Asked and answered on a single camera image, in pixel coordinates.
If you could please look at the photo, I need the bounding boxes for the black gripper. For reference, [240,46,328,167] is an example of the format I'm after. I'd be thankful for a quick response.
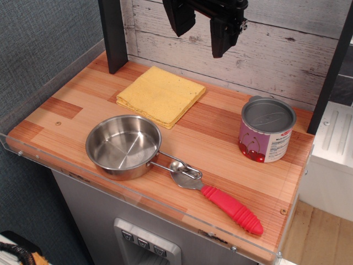
[162,0,248,58]

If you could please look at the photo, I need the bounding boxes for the yellow cloth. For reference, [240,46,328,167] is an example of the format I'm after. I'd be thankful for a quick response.
[116,66,206,129]

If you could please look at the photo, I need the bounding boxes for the cherry label tin can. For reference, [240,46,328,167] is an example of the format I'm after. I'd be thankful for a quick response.
[238,96,296,163]

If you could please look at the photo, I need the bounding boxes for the small steel saucepan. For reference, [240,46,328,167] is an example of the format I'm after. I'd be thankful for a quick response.
[85,115,202,180]

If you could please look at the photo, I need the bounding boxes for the clear acrylic table guard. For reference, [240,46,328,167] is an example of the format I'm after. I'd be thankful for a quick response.
[0,44,284,263]

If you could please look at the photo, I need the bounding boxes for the white toy sink unit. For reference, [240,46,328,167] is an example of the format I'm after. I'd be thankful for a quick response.
[298,102,352,221]

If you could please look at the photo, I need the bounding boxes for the grey toy fridge cabinet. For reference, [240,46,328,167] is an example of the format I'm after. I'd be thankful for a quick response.
[53,171,256,264]

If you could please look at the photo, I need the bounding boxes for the silver dispenser button panel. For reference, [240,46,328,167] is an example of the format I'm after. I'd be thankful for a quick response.
[114,218,182,264]

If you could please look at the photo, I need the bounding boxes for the black and orange object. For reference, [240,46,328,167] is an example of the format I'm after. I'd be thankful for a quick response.
[1,231,50,264]

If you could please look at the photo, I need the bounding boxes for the left dark vertical post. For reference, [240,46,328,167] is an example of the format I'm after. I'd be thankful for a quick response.
[98,0,128,74]

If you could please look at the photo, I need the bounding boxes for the dark vertical post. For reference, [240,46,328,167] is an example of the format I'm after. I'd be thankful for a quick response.
[307,1,352,135]
[98,0,128,74]

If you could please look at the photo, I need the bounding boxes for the right dark vertical post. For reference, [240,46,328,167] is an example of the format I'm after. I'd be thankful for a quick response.
[307,1,352,135]

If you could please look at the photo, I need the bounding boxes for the spoon with red handle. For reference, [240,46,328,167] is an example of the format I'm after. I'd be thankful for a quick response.
[169,161,264,235]

